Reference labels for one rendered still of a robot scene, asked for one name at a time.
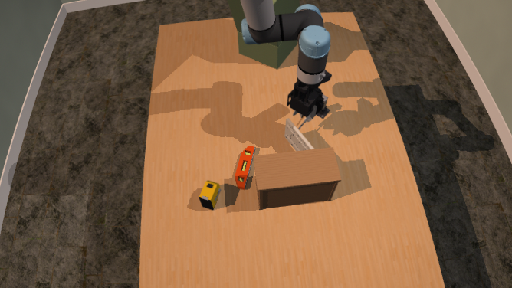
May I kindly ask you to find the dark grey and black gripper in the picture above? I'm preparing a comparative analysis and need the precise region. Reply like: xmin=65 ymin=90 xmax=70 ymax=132
xmin=287 ymin=77 xmax=324 ymax=122

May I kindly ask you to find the orange spirit level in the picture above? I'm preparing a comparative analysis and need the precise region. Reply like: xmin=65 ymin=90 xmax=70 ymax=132
xmin=235 ymin=146 xmax=255 ymax=190

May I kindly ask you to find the brown wooden cabinet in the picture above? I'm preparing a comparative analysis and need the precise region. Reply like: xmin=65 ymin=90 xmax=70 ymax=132
xmin=253 ymin=119 xmax=341 ymax=210

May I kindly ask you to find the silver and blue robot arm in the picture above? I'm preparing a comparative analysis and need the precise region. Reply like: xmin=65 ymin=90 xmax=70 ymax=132
xmin=241 ymin=0 xmax=332 ymax=84

